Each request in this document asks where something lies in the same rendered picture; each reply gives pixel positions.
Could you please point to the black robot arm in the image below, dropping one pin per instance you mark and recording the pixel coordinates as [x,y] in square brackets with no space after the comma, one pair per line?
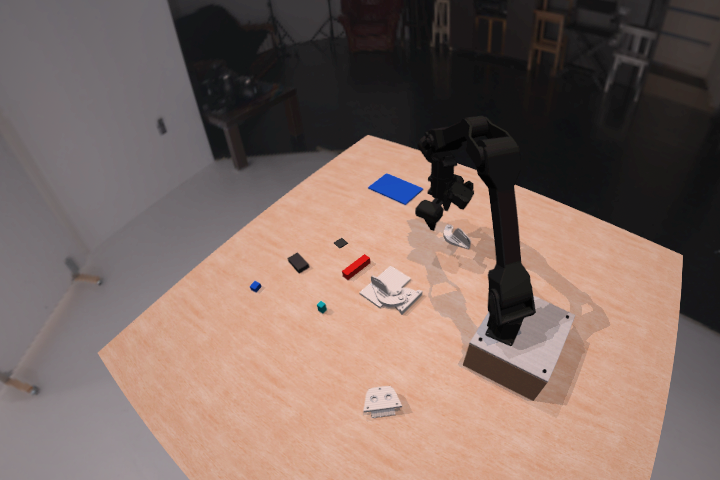
[497,160]

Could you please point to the blue flat rectangular plate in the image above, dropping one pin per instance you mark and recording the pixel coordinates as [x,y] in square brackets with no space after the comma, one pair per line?
[396,188]

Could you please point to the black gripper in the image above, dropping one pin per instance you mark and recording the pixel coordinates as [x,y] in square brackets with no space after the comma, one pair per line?
[433,211]

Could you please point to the red rectangular block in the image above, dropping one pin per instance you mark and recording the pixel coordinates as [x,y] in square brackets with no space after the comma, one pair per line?
[356,267]

